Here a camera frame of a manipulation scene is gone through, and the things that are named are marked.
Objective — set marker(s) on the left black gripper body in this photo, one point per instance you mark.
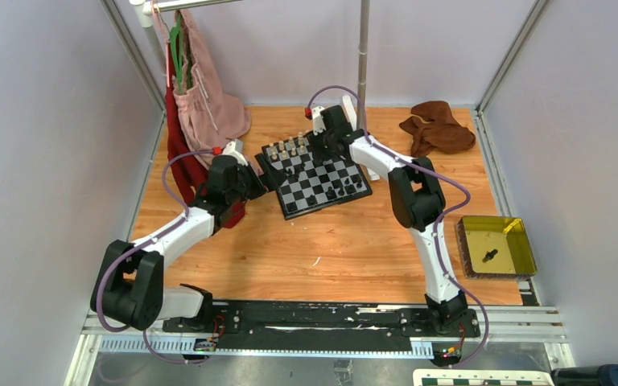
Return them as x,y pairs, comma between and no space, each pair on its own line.
249,186

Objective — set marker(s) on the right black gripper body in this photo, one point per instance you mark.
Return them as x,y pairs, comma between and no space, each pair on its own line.
323,143

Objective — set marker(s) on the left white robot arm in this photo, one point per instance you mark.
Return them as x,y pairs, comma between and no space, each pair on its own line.
130,290

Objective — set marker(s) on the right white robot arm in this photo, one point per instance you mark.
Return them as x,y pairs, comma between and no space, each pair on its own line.
417,202

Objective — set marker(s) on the red hanging garment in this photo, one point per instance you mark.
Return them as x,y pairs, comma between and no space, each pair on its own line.
189,170

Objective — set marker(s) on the black white chessboard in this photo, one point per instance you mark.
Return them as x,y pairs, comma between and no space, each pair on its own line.
304,186

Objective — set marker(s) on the pink hanging garment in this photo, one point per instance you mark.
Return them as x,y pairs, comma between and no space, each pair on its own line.
209,116

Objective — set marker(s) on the brown cloth pile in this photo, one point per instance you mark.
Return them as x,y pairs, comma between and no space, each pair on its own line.
432,126

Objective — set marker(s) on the green clothes hanger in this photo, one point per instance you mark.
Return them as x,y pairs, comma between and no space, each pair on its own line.
176,45

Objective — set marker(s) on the yellow transparent tray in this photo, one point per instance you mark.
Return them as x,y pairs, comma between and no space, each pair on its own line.
478,234

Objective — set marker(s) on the black piece in tray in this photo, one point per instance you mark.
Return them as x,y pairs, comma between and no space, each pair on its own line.
489,255

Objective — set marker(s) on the white clothes rack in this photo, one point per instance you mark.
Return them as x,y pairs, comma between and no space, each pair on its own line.
150,17

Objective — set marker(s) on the dark blue object corner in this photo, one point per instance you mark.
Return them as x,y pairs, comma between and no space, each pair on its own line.
603,375

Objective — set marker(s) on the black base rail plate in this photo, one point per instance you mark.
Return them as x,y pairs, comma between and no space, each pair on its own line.
324,326

